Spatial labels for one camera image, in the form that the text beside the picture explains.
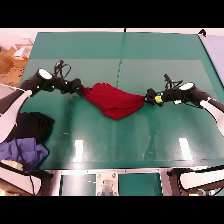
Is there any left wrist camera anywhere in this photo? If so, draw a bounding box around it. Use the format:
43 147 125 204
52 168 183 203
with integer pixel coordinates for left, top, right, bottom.
53 59 73 82

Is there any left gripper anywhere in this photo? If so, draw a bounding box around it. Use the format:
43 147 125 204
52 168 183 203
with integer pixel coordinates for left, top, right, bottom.
61 77 83 96

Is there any red T-shirt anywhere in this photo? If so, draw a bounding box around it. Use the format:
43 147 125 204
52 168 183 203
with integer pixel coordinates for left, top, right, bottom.
79 82 147 121

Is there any black cable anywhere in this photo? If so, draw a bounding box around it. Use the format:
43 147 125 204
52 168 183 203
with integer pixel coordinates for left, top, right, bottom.
14 138 38 197

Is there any silver frame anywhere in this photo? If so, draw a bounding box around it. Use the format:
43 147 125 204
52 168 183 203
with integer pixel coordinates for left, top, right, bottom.
42 165 224 197

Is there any black garment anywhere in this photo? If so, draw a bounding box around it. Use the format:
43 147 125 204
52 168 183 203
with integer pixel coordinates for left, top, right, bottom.
5 111 56 147

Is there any purple garment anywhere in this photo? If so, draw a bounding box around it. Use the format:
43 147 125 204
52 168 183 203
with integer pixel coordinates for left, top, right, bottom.
0 137 51 172

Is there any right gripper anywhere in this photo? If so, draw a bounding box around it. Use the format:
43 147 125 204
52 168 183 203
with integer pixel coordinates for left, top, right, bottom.
144 87 167 106

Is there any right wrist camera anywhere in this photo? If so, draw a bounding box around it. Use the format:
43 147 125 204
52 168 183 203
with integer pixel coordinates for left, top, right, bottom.
162 73 185 92

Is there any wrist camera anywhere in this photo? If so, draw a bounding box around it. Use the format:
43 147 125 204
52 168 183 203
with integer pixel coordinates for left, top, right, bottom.
162 73 185 92
53 59 73 82

